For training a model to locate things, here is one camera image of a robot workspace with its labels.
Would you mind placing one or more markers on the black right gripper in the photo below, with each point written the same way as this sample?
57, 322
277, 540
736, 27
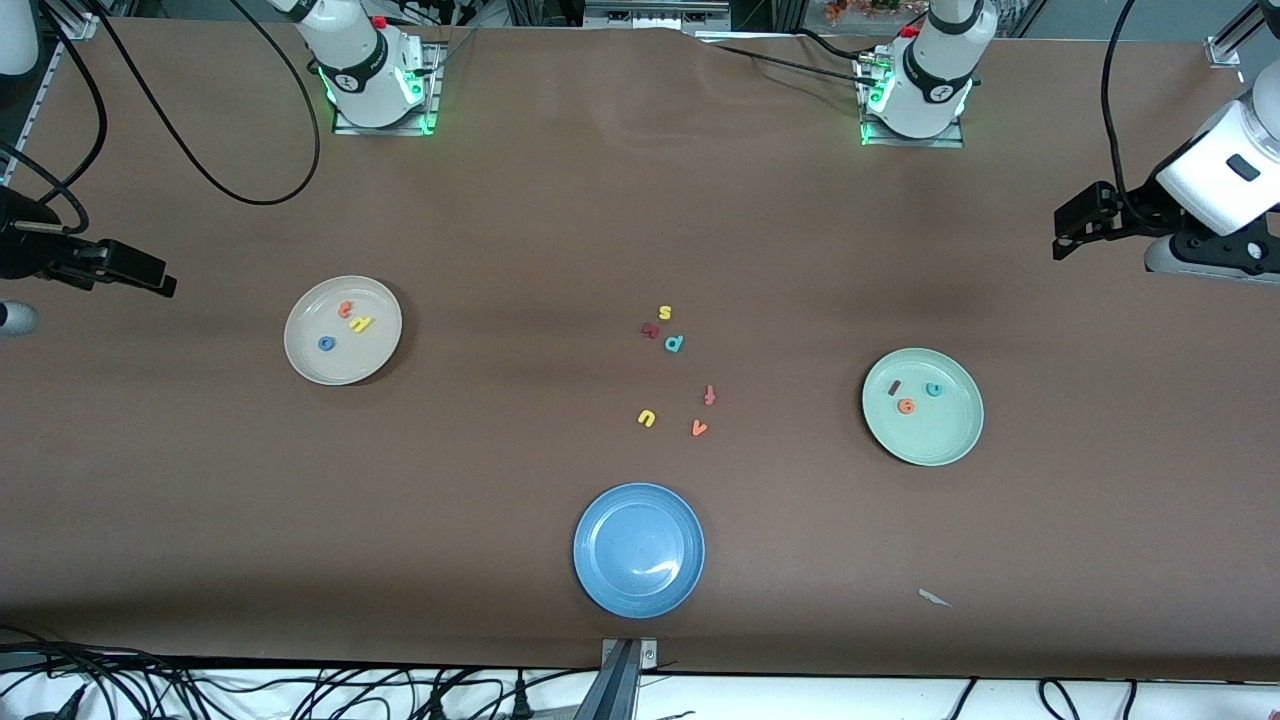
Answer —
25, 248

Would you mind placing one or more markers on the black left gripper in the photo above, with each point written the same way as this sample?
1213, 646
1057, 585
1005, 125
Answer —
1133, 212

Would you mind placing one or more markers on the yellow foam letter h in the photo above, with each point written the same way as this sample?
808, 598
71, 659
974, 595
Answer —
358, 324

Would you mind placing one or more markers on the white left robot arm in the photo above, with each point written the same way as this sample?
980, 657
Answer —
1225, 175

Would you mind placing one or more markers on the beige brown plate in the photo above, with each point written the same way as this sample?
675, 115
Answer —
370, 355

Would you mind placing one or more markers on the pale green plate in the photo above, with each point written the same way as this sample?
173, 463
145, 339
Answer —
930, 440

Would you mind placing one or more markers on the orange leafy decoration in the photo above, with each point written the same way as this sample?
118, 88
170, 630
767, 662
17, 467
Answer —
850, 10

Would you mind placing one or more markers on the small white paper scrap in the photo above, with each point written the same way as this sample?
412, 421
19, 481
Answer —
935, 598

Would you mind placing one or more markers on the brown table cover sheet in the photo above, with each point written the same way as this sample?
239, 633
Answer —
640, 200

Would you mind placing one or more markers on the black power plug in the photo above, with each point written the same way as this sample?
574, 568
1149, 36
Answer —
435, 705
520, 698

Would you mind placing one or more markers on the blue plate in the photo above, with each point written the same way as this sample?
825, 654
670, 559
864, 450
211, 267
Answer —
638, 550

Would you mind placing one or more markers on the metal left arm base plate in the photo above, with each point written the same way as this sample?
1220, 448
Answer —
945, 142

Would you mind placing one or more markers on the aluminium table frame rail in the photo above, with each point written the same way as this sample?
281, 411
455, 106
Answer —
1225, 48
80, 25

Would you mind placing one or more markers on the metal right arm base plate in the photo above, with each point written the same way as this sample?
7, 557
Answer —
360, 130

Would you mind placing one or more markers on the silver aluminium frame bar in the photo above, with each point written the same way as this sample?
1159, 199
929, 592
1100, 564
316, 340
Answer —
655, 15

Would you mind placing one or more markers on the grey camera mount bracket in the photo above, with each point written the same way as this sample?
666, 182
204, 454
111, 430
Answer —
648, 655

